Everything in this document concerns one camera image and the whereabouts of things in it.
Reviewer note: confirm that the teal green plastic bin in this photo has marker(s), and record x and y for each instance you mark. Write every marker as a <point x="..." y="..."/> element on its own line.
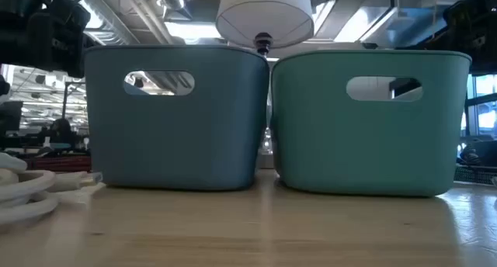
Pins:
<point x="369" y="150"/>

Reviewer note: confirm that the white shade silver table lamp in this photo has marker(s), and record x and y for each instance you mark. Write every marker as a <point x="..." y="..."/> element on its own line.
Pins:
<point x="264" y="11"/>

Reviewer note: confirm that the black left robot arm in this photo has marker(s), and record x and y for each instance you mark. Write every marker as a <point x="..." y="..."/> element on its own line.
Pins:
<point x="11" y="26"/>

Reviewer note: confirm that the black background monitor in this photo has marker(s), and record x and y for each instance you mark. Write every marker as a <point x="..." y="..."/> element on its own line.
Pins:
<point x="9" y="115"/>

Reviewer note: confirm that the person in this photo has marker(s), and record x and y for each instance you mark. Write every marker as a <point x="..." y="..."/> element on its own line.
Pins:
<point x="58" y="133"/>

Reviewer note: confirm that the silver ceiling duct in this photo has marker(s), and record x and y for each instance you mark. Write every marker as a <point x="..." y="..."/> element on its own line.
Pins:
<point x="112" y="22"/>

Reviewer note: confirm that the blue plastic bin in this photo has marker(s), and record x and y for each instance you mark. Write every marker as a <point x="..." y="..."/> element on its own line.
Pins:
<point x="174" y="143"/>

